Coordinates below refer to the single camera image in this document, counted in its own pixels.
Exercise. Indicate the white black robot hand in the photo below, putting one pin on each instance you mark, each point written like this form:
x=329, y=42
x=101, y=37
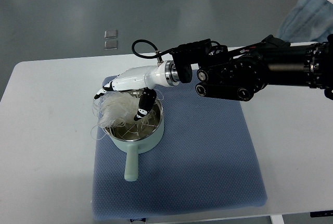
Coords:
x=145, y=78

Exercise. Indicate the white vermicelli bundle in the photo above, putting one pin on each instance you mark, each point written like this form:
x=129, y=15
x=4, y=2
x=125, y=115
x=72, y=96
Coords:
x=115, y=109

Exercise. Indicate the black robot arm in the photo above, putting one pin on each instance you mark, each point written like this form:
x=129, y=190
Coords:
x=240, y=73

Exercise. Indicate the mint green steel pot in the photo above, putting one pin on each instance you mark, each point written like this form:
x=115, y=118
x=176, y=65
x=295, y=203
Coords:
x=134, y=148

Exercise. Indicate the lower metal floor plate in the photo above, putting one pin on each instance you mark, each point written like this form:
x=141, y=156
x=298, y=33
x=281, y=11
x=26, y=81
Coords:
x=111, y=45

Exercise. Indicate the metal floor plate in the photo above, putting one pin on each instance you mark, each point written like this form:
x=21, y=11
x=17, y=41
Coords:
x=111, y=34
x=111, y=45

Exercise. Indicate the upper metal floor plate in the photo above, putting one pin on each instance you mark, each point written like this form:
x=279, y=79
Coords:
x=111, y=34

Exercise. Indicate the blue textured mat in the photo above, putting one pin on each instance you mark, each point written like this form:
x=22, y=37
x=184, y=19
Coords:
x=204, y=161

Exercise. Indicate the blue label at table edge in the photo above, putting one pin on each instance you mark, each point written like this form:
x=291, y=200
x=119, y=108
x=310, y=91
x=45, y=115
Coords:
x=138, y=219

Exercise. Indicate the light blue jeans leg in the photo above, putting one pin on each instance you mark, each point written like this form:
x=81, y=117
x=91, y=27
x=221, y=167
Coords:
x=308, y=21

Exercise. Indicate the dark label at table corner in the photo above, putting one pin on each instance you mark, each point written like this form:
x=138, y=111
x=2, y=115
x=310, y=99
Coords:
x=317, y=214

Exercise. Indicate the round wire steaming rack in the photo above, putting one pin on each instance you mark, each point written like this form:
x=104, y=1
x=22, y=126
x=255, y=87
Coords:
x=138, y=130

